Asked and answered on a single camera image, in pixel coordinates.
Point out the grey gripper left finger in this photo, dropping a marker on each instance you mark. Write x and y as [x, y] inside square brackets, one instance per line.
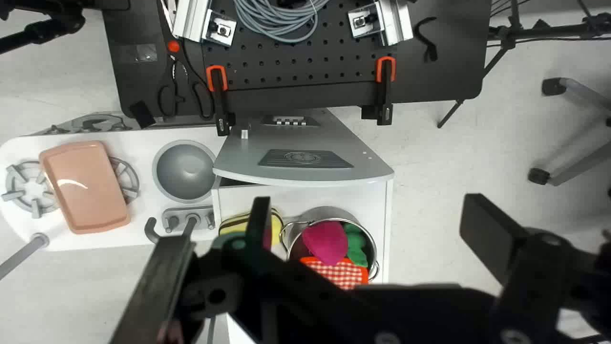
[159, 287]

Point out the grey toy faucet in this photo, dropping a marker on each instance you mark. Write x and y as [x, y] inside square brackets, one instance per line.
[184, 220]

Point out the grey sink bowl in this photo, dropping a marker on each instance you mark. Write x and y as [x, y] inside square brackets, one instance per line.
[184, 171]

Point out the aluminium rail with bracket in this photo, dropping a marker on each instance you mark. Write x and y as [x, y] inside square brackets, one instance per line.
[382, 20]
[203, 20]

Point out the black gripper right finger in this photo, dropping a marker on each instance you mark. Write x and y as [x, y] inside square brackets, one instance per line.
[493, 236]

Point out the grey toy stove burner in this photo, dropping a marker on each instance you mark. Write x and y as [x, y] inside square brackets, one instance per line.
[22, 188]

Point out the black camera stand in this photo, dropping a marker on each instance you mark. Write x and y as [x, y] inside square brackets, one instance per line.
[39, 25]

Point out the black pegboard table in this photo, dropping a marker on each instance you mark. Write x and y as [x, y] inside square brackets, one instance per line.
[306, 69]

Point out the black camera tripod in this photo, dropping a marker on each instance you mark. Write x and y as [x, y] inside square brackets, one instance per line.
[509, 39]

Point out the purple plushy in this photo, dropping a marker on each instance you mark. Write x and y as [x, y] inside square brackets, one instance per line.
[325, 241]

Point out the yellow brown striped plush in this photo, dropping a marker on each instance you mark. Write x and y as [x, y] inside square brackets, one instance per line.
[234, 224]

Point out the black scissors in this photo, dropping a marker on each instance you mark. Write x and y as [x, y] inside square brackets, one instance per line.
[184, 88]

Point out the grey plastic chair with casters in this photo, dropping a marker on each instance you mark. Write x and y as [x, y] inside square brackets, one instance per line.
[22, 253]

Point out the grey padded office chair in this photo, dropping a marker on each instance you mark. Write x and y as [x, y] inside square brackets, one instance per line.
[573, 146]

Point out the green plush ball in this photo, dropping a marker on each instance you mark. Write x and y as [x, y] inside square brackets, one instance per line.
[358, 249]

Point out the small black box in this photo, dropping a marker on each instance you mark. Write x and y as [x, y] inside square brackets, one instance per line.
[142, 113]

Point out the pink plastic tray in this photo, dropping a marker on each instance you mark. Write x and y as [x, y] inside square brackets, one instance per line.
[87, 188]

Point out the steel pot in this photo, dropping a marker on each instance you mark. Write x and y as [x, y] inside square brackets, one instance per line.
[298, 230]

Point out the red round button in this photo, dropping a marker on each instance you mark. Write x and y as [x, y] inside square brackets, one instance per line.
[174, 46]

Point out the white toy sink counter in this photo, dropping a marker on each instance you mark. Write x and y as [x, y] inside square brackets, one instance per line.
[144, 192]

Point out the white toy cupboard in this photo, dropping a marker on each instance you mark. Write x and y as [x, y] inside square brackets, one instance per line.
[375, 211]

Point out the white arched panel grey plaque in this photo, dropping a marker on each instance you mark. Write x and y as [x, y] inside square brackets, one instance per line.
[306, 155]

